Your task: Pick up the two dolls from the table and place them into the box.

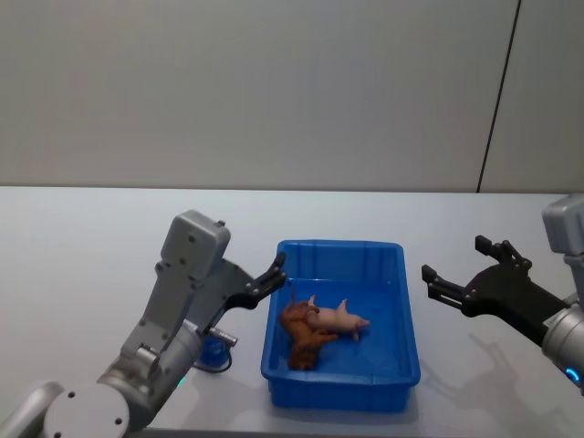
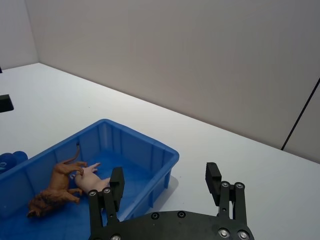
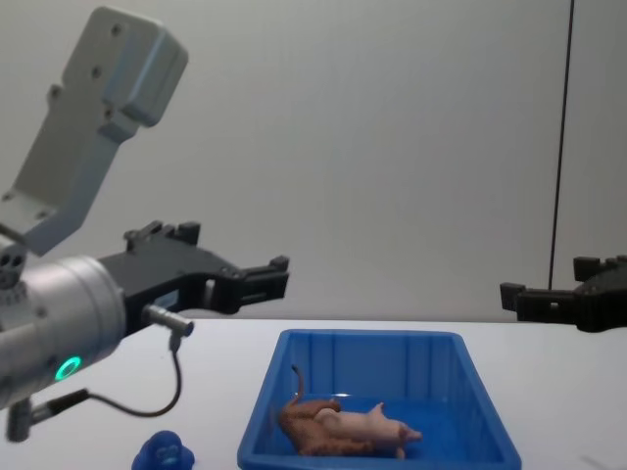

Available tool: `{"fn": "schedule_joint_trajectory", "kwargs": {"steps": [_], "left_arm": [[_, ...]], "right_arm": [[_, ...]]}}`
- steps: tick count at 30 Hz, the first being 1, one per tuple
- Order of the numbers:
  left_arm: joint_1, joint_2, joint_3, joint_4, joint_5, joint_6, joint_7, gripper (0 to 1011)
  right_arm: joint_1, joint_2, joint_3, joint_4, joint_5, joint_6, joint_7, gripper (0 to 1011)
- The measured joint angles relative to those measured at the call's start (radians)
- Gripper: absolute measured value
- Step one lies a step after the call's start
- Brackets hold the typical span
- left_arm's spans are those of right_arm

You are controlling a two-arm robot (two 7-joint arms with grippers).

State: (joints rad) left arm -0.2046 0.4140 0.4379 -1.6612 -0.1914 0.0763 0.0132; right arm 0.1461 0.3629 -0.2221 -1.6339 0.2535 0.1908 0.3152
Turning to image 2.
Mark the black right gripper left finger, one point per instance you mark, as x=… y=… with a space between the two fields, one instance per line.
x=117 y=186

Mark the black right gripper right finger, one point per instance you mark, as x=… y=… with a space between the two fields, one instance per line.
x=212 y=182

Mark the pink pig toy figure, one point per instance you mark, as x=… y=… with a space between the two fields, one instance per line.
x=93 y=181

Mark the blue plastic bin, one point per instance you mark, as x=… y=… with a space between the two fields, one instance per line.
x=147 y=160

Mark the brown lion toy figure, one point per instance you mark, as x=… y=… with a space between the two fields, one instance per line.
x=58 y=186

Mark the blue plastic toy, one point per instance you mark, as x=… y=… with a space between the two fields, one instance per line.
x=12 y=160

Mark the black block object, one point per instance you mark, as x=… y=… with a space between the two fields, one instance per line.
x=5 y=103

